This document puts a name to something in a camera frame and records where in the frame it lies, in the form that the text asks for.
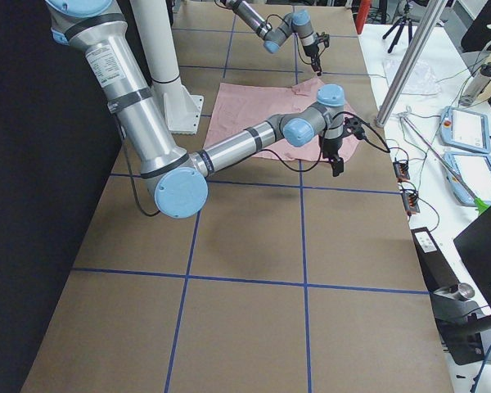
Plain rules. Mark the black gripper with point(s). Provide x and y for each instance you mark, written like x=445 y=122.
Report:
x=312 y=53
x=331 y=146

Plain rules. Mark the pink printed t-shirt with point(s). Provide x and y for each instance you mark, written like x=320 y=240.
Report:
x=238 y=107

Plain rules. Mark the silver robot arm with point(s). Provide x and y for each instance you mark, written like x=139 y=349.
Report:
x=149 y=110
x=275 y=30

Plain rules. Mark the orange connector block upper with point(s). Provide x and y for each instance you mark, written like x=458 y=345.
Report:
x=401 y=171

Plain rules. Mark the orange connector block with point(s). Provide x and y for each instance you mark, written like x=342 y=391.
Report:
x=401 y=171
x=410 y=202

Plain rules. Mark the red cylinder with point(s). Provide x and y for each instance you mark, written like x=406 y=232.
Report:
x=361 y=17

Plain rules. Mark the orange connector block lower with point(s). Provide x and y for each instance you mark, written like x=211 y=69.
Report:
x=410 y=202

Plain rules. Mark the clear plastic bag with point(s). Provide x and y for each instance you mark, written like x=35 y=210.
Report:
x=422 y=80

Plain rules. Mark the upper teach pendant tablet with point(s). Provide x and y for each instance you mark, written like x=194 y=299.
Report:
x=464 y=129

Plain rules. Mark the teach pendant tablet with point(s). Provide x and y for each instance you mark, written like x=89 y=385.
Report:
x=475 y=171
x=464 y=129

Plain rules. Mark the lower teach pendant tablet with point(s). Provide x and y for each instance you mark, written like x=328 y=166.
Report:
x=475 y=171

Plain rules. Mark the reacher stick with green tip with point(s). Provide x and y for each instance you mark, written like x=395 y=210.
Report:
x=479 y=204

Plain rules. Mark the black box with white label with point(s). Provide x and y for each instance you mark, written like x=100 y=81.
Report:
x=437 y=273

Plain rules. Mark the clear water bottle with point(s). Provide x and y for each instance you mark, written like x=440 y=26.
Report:
x=481 y=79

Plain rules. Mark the black monitor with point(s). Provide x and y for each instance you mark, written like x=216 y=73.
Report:
x=473 y=245

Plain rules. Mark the silver metal cylinder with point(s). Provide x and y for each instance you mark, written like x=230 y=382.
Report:
x=464 y=291

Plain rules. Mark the black clamp stand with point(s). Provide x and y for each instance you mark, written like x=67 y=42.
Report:
x=464 y=328

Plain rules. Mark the black camera tripod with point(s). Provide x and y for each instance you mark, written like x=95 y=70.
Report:
x=402 y=23

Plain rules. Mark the aluminium frame post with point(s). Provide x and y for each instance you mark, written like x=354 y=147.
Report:
x=410 y=58

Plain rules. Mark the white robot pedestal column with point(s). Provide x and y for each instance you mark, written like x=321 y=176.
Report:
x=181 y=110

